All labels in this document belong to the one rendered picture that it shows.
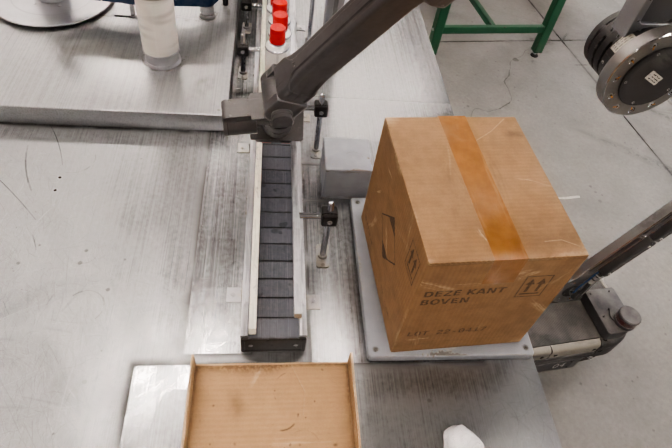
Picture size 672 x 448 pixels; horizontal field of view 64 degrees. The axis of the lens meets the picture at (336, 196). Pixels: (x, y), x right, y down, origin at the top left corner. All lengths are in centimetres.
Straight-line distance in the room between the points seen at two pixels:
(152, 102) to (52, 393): 65
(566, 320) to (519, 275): 110
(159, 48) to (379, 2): 77
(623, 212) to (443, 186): 197
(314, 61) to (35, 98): 76
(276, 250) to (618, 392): 148
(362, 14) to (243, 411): 62
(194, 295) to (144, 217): 21
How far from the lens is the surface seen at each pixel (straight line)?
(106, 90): 136
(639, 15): 123
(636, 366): 228
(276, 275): 98
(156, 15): 133
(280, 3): 126
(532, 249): 81
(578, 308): 197
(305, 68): 80
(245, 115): 92
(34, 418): 98
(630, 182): 292
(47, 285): 109
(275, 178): 112
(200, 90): 134
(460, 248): 76
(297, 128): 105
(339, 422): 92
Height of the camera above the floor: 170
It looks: 48 degrees down
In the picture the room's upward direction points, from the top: 10 degrees clockwise
